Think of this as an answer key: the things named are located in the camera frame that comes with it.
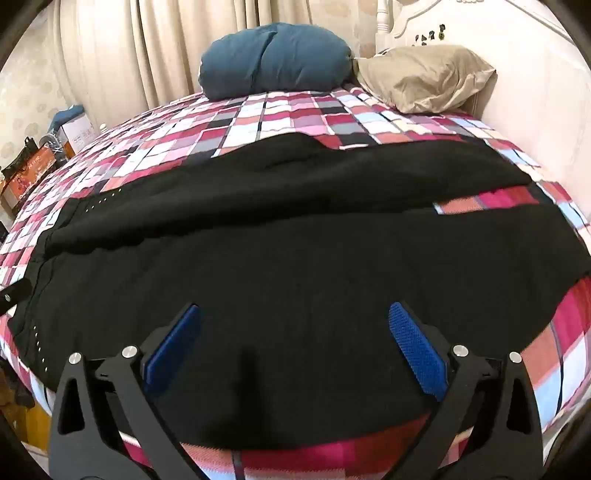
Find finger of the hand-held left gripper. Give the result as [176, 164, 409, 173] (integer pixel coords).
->
[0, 281, 33, 309]

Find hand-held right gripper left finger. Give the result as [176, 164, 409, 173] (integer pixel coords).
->
[48, 302, 207, 480]

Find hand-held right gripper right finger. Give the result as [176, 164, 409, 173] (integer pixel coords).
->
[382, 301, 546, 480]

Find black pants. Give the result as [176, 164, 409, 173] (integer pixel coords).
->
[9, 134, 591, 450]

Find orange printed box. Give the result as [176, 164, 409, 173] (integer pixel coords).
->
[0, 137, 57, 214]

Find white cardboard box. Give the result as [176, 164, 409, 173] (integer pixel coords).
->
[59, 111, 100, 153]

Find blue cloth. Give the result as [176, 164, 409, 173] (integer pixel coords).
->
[50, 105, 86, 131]

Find plaid bed sheet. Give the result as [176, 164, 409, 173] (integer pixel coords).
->
[0, 85, 591, 480]

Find beige pillow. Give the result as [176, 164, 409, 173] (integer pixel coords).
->
[353, 45, 498, 114]

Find beige curtain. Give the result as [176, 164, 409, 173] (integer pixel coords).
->
[50, 0, 372, 114]

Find blue pillow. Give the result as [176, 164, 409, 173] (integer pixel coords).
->
[198, 22, 354, 101]

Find white carved headboard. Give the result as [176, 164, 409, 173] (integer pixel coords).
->
[374, 0, 591, 199]

